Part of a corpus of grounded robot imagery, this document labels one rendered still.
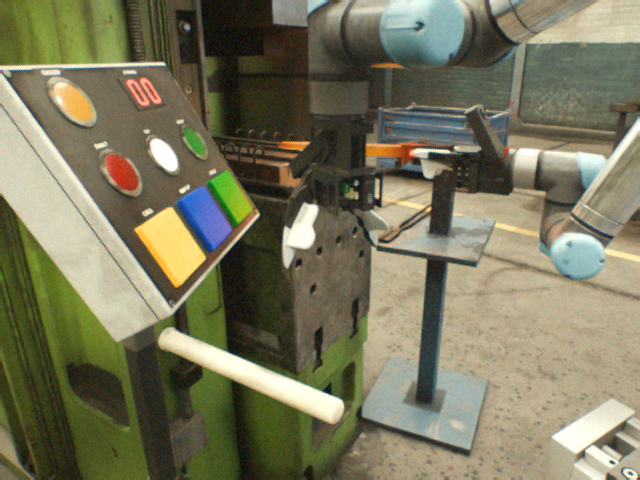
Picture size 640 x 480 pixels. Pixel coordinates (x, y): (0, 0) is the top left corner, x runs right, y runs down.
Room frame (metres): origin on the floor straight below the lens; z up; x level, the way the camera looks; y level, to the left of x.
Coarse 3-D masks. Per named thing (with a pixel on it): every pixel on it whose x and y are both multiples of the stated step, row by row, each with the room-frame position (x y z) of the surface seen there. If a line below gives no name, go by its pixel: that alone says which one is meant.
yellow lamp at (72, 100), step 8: (56, 88) 0.50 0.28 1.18; (64, 88) 0.51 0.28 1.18; (72, 88) 0.52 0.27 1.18; (56, 96) 0.49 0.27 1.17; (64, 96) 0.50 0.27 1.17; (72, 96) 0.51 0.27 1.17; (80, 96) 0.52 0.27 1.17; (64, 104) 0.49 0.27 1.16; (72, 104) 0.50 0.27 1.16; (80, 104) 0.51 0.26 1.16; (88, 104) 0.53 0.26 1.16; (72, 112) 0.50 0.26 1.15; (80, 112) 0.51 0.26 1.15; (88, 112) 0.52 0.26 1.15
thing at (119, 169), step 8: (112, 160) 0.50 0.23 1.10; (120, 160) 0.51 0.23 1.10; (112, 168) 0.49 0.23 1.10; (120, 168) 0.50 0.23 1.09; (128, 168) 0.52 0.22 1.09; (112, 176) 0.48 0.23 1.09; (120, 176) 0.49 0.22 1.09; (128, 176) 0.51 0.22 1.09; (136, 176) 0.52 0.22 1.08; (120, 184) 0.49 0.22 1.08; (128, 184) 0.50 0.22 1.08; (136, 184) 0.51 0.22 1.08
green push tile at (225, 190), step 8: (216, 176) 0.71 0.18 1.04; (224, 176) 0.71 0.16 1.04; (208, 184) 0.66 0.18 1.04; (216, 184) 0.67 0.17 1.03; (224, 184) 0.69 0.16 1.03; (232, 184) 0.72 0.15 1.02; (216, 192) 0.66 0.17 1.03; (224, 192) 0.68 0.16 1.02; (232, 192) 0.70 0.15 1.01; (240, 192) 0.73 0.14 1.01; (224, 200) 0.66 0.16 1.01; (232, 200) 0.68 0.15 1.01; (240, 200) 0.71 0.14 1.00; (224, 208) 0.66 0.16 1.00; (232, 208) 0.67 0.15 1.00; (240, 208) 0.69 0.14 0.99; (248, 208) 0.72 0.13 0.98; (232, 216) 0.66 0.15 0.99; (240, 216) 0.68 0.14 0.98
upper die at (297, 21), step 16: (208, 0) 1.14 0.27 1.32; (224, 0) 1.12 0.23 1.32; (240, 0) 1.09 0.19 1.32; (256, 0) 1.07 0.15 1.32; (272, 0) 1.05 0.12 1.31; (288, 0) 1.09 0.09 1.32; (304, 0) 1.14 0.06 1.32; (208, 16) 1.14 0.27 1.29; (224, 16) 1.12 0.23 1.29; (240, 16) 1.09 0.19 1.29; (256, 16) 1.07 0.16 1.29; (272, 16) 1.05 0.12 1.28; (288, 16) 1.09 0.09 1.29; (304, 16) 1.14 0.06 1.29
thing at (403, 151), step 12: (288, 144) 1.17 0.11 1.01; (300, 144) 1.15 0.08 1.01; (372, 144) 1.07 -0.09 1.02; (408, 144) 1.01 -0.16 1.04; (420, 144) 1.01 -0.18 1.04; (432, 144) 1.00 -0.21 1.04; (444, 144) 0.99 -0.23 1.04; (384, 156) 1.03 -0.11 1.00; (396, 156) 1.02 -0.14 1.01; (408, 156) 1.00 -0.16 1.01
